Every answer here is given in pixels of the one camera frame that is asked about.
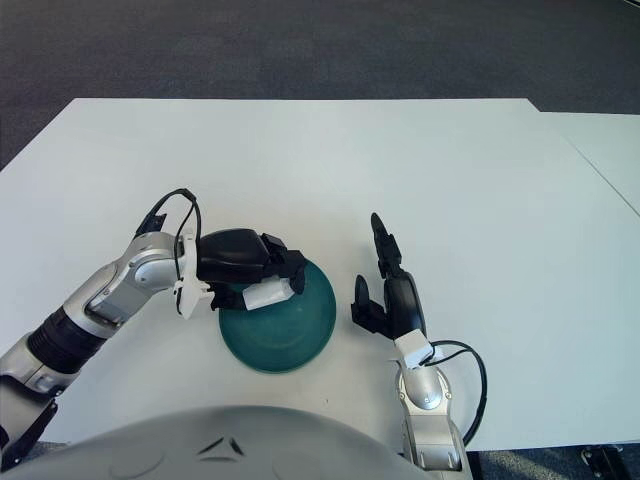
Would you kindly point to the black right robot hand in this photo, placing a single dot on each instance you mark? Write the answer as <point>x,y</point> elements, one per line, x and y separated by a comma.
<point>402,300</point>

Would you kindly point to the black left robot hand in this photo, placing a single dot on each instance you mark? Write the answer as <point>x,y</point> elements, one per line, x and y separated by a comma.
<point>232,255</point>

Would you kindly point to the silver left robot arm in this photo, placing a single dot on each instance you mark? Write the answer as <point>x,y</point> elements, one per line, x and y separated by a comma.
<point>100,300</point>

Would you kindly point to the dark green round plate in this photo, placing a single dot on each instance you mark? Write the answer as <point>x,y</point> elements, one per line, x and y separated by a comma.
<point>295,330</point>

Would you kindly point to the grey robot torso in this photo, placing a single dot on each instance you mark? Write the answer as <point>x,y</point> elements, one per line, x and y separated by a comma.
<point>215,450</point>

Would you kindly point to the black furniture foot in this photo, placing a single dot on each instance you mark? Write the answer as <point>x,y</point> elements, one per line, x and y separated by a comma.
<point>602,456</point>

